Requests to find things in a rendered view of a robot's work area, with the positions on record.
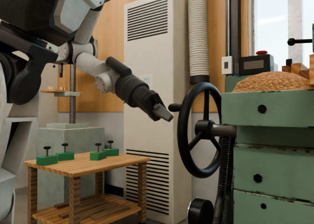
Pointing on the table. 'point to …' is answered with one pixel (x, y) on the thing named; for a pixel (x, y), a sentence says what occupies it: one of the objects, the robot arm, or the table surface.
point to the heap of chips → (272, 82)
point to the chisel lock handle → (298, 41)
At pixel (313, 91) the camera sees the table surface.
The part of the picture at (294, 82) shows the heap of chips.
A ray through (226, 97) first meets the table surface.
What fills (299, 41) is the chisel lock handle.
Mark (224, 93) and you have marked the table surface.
